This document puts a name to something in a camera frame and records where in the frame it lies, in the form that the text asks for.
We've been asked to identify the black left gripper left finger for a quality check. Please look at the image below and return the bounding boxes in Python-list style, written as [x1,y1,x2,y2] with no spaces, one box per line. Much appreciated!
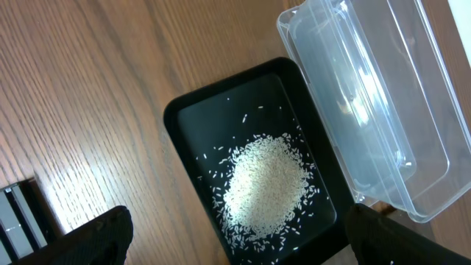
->
[16,205,133,265]

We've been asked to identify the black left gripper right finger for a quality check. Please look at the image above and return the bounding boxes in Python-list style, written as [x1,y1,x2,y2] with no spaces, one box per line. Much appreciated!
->
[345,204,470,265]

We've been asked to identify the pile of rice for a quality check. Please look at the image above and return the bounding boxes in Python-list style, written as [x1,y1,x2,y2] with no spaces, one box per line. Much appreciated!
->
[194,97,330,265]

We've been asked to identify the black tray bin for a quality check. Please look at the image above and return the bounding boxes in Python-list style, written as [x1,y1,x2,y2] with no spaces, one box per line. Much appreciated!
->
[163,57,353,264]

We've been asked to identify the clear plastic bin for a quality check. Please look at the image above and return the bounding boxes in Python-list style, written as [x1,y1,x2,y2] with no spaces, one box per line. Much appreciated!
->
[277,0,470,223]

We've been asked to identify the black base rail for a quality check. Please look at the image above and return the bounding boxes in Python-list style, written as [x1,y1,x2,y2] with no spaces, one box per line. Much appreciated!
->
[1,178,57,264]

